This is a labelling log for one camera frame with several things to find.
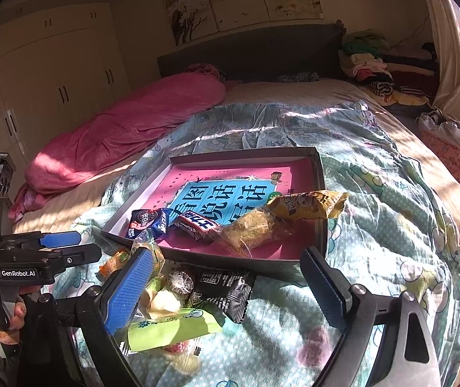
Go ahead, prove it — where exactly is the chocolate cake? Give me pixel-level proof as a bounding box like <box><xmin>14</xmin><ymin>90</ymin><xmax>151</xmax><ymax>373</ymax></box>
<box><xmin>165</xmin><ymin>268</ymin><xmax>198</xmax><ymax>297</ymax></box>

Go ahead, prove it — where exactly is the light green snack packet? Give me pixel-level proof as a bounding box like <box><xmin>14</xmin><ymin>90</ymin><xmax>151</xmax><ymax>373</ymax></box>
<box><xmin>127</xmin><ymin>307</ymin><xmax>225</xmax><ymax>353</ymax></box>

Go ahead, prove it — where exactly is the dark blue cookie packet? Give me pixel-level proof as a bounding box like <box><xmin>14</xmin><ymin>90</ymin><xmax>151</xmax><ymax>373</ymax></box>
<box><xmin>126</xmin><ymin>207</ymin><xmax>172</xmax><ymax>243</ymax></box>

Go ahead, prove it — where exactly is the bed with beige sheet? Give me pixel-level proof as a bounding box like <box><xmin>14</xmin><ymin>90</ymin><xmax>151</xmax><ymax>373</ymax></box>
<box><xmin>12</xmin><ymin>78</ymin><xmax>460</xmax><ymax>372</ymax></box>

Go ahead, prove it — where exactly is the cartoon printed teal blanket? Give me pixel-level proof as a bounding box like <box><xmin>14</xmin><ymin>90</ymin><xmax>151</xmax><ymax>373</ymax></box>
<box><xmin>69</xmin><ymin>101</ymin><xmax>460</xmax><ymax>387</ymax></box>

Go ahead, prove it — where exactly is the cream wardrobe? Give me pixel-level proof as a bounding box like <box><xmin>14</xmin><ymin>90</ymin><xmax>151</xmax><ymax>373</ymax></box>
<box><xmin>0</xmin><ymin>2</ymin><xmax>132</xmax><ymax>162</ymax></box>

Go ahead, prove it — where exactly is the yellow snack packet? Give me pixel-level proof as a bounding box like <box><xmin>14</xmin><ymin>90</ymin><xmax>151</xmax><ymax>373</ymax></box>
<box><xmin>264</xmin><ymin>190</ymin><xmax>351</xmax><ymax>222</ymax></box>

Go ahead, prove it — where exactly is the person's left hand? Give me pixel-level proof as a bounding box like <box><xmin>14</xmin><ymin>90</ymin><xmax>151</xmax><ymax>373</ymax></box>
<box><xmin>0</xmin><ymin>286</ymin><xmax>41</xmax><ymax>345</ymax></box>

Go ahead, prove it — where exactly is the tree wall painting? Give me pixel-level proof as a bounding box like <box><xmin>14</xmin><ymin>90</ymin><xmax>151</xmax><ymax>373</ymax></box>
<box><xmin>161</xmin><ymin>0</ymin><xmax>323</xmax><ymax>47</ymax></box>

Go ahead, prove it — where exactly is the pink floral bag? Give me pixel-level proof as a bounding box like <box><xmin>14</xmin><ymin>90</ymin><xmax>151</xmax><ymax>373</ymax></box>
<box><xmin>417</xmin><ymin>107</ymin><xmax>460</xmax><ymax>186</ymax></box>

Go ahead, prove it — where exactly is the dark bed headboard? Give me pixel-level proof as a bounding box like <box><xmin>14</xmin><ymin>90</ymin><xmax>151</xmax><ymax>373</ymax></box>
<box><xmin>157</xmin><ymin>22</ymin><xmax>345</xmax><ymax>85</ymax></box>

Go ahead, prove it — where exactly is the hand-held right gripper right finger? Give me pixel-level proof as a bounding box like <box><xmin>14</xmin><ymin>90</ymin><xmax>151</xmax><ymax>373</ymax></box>
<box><xmin>300</xmin><ymin>245</ymin><xmax>442</xmax><ymax>387</ymax></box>

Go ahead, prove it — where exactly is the cream yellow wrapped snack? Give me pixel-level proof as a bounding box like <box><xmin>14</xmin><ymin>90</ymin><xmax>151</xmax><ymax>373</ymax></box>
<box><xmin>139</xmin><ymin>278</ymin><xmax>182</xmax><ymax>319</ymax></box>

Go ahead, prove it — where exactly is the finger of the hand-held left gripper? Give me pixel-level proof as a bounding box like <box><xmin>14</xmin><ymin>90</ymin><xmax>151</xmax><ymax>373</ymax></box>
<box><xmin>48</xmin><ymin>243</ymin><xmax>103</xmax><ymax>271</ymax></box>
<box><xmin>0</xmin><ymin>231</ymin><xmax>82</xmax><ymax>253</ymax></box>

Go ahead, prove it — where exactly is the dark cardboard box pink inside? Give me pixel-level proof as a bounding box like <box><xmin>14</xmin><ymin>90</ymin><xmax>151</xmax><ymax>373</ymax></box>
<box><xmin>101</xmin><ymin>147</ymin><xmax>329</xmax><ymax>281</ymax></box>

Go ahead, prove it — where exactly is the pink quilt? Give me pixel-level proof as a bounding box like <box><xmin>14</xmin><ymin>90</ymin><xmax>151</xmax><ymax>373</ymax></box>
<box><xmin>8</xmin><ymin>64</ymin><xmax>226</xmax><ymax>222</ymax></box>

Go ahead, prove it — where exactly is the beige curtain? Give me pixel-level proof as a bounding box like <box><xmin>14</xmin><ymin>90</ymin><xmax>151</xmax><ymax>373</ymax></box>
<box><xmin>411</xmin><ymin>0</ymin><xmax>460</xmax><ymax>117</ymax></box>

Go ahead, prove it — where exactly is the pile of folded clothes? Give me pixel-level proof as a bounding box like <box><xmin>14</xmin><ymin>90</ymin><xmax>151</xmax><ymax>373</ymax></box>
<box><xmin>339</xmin><ymin>28</ymin><xmax>442</xmax><ymax>107</ymax></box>

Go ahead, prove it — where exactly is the orange snack packet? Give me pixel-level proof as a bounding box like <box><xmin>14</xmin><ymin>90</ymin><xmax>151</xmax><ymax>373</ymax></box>
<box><xmin>99</xmin><ymin>250</ymin><xmax>132</xmax><ymax>281</ymax></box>

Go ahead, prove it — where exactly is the black snack packet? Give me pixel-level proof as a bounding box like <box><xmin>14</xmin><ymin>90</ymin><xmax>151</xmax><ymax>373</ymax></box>
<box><xmin>192</xmin><ymin>268</ymin><xmax>257</xmax><ymax>324</ymax></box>

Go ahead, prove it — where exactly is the brown chocolate bar packet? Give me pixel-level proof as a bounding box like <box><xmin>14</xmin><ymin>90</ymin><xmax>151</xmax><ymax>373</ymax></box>
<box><xmin>172</xmin><ymin>212</ymin><xmax>225</xmax><ymax>244</ymax></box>

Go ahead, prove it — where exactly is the red candy in clear wrapper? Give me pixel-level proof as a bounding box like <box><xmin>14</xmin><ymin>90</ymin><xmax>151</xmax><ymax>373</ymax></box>
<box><xmin>161</xmin><ymin>339</ymin><xmax>204</xmax><ymax>373</ymax></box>

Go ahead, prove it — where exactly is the fluffy bread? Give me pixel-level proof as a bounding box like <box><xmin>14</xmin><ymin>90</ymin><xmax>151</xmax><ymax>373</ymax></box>
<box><xmin>218</xmin><ymin>205</ymin><xmax>295</xmax><ymax>256</ymax></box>

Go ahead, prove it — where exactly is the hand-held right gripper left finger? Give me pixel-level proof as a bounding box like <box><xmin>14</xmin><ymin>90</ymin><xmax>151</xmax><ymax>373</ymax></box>
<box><xmin>40</xmin><ymin>247</ymin><xmax>156</xmax><ymax>387</ymax></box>

